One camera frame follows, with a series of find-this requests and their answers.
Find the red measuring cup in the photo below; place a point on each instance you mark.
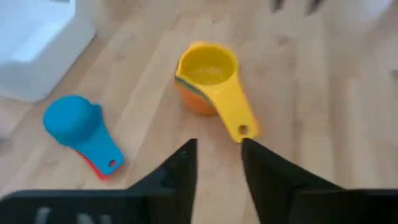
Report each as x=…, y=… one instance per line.
x=101, y=177

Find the orange measuring cup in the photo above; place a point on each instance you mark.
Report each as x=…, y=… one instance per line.
x=196, y=104

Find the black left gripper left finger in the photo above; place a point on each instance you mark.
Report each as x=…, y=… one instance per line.
x=149, y=205

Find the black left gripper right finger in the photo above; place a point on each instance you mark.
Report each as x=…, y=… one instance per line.
x=295, y=202

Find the teal measuring cup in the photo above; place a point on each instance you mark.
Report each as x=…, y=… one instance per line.
x=71, y=121

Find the white plastic basket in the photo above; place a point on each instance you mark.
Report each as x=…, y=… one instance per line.
x=37, y=62

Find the yellow measuring cup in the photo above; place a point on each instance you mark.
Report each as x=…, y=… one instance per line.
x=217, y=93

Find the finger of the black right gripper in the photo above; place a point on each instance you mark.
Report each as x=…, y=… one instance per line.
x=276, y=4
x=314, y=5

